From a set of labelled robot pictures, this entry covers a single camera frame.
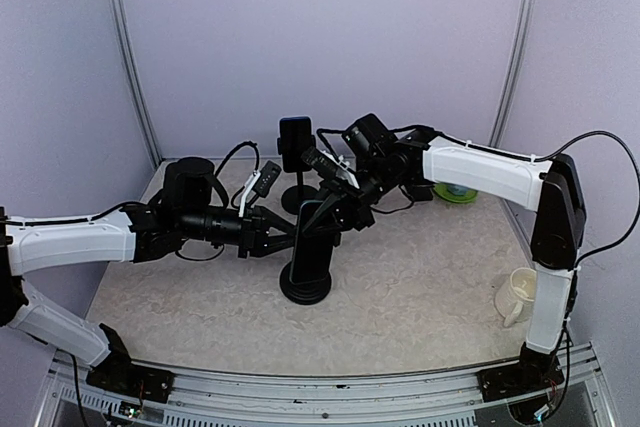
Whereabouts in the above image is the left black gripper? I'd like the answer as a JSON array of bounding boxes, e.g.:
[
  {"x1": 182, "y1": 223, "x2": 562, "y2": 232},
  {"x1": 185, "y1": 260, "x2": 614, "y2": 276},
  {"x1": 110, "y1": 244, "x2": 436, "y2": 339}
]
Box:
[{"x1": 178, "y1": 202, "x2": 304, "y2": 258}]

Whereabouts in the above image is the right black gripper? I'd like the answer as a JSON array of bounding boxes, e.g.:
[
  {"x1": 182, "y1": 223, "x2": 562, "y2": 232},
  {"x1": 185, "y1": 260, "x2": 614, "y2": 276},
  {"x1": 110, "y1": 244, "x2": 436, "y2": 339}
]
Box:
[{"x1": 301, "y1": 156, "x2": 406, "y2": 235}]

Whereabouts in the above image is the teal phone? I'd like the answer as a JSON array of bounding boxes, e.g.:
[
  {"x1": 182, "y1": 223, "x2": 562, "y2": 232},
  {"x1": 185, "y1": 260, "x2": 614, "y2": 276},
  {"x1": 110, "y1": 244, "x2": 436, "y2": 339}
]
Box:
[{"x1": 288, "y1": 200, "x2": 335, "y2": 288}]

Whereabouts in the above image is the black round-base stand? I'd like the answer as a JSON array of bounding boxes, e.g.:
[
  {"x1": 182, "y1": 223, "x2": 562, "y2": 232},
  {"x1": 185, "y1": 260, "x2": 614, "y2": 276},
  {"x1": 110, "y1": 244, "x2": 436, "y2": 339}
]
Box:
[
  {"x1": 279, "y1": 264, "x2": 332, "y2": 305},
  {"x1": 275, "y1": 115, "x2": 321, "y2": 216}
]

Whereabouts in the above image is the blue phone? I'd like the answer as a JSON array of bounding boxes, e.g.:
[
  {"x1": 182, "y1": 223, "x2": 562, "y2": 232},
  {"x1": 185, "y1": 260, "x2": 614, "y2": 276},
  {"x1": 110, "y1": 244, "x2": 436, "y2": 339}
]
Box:
[{"x1": 277, "y1": 116, "x2": 315, "y2": 173}]

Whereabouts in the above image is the black folding phone stand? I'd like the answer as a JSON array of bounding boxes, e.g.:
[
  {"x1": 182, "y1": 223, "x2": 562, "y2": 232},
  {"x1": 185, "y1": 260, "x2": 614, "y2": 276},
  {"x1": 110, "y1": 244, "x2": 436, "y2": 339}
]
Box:
[{"x1": 403, "y1": 184, "x2": 434, "y2": 202}]

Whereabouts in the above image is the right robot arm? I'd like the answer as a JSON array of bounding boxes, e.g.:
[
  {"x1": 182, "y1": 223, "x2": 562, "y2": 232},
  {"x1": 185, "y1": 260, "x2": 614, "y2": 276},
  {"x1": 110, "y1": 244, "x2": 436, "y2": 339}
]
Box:
[{"x1": 301, "y1": 114, "x2": 586, "y2": 391}]

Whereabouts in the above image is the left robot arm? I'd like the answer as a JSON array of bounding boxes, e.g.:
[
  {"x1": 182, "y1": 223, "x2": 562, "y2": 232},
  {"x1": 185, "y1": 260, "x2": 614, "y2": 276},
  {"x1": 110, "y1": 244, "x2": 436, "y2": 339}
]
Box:
[{"x1": 1, "y1": 157, "x2": 294, "y2": 392}]

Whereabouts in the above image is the green saucer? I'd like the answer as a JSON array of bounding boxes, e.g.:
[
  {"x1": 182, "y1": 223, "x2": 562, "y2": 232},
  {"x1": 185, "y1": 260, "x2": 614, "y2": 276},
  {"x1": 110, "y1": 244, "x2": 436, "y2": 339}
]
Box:
[{"x1": 434, "y1": 183, "x2": 478, "y2": 204}]

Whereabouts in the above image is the light blue mug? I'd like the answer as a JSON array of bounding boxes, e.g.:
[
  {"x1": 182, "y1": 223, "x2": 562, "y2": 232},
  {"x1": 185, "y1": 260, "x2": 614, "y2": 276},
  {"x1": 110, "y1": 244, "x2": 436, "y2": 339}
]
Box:
[{"x1": 447, "y1": 184, "x2": 470, "y2": 196}]

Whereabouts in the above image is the cream ceramic mug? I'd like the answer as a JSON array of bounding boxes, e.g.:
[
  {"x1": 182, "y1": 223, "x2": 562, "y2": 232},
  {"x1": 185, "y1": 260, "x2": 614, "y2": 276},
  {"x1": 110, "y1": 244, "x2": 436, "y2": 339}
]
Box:
[{"x1": 494, "y1": 268, "x2": 537, "y2": 328}]

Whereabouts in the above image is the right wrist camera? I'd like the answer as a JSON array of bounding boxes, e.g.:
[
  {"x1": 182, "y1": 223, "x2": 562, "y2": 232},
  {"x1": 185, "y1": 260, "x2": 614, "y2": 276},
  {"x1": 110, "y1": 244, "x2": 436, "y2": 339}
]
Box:
[{"x1": 301, "y1": 147, "x2": 360, "y2": 189}]

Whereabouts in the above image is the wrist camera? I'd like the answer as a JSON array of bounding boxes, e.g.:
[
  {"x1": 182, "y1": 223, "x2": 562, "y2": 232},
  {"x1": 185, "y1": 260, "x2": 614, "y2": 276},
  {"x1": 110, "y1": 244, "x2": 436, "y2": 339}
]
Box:
[
  {"x1": 301, "y1": 147, "x2": 360, "y2": 189},
  {"x1": 238, "y1": 160, "x2": 282, "y2": 217}
]

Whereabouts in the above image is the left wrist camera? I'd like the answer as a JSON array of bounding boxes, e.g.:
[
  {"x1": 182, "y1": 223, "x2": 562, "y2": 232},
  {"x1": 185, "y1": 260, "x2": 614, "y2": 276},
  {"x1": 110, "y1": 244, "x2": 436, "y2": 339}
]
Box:
[{"x1": 238, "y1": 160, "x2": 282, "y2": 217}]

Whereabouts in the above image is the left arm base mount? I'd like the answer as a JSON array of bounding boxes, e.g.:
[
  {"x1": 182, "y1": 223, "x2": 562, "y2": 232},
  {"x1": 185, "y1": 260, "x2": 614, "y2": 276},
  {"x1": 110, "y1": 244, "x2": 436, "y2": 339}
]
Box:
[{"x1": 86, "y1": 323, "x2": 174, "y2": 404}]

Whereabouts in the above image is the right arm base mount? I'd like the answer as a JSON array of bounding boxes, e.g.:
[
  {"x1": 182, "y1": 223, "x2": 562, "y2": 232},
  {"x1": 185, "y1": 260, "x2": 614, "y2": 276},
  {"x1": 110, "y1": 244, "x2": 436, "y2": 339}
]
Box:
[{"x1": 477, "y1": 344, "x2": 565, "y2": 402}]

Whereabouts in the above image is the left aluminium frame post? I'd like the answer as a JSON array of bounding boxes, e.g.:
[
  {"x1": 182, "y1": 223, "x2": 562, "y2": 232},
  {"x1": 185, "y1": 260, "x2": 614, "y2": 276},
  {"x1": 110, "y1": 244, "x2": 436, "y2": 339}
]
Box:
[{"x1": 109, "y1": 0, "x2": 163, "y2": 168}]

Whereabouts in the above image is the aluminium frame post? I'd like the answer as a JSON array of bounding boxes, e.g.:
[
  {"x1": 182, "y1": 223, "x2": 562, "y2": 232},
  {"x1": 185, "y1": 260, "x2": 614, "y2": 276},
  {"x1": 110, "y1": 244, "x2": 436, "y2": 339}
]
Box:
[
  {"x1": 109, "y1": 0, "x2": 163, "y2": 168},
  {"x1": 489, "y1": 0, "x2": 535, "y2": 147}
]

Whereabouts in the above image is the right aluminium frame post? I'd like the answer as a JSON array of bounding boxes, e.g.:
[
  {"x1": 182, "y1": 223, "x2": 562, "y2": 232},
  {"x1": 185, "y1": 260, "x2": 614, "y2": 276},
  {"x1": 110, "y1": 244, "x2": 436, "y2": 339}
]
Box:
[{"x1": 489, "y1": 0, "x2": 535, "y2": 147}]

